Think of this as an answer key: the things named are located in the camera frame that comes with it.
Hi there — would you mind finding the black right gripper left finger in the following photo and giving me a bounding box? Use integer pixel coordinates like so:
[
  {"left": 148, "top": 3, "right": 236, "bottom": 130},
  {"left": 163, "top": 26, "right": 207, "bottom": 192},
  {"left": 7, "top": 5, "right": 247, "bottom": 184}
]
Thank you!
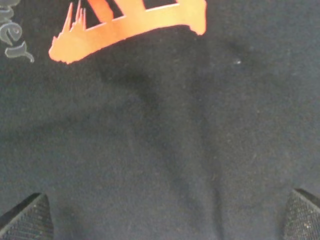
[{"left": 0, "top": 192, "right": 54, "bottom": 240}]

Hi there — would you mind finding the black printed t-shirt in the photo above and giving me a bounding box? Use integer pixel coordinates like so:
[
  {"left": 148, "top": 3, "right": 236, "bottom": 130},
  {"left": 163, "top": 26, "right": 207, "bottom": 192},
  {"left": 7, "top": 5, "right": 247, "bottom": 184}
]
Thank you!
[{"left": 0, "top": 0, "right": 320, "bottom": 240}]

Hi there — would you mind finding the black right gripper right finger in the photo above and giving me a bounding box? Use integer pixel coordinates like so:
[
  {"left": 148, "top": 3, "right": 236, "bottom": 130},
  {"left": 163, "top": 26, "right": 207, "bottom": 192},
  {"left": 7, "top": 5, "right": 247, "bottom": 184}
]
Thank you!
[{"left": 283, "top": 188, "right": 320, "bottom": 240}]

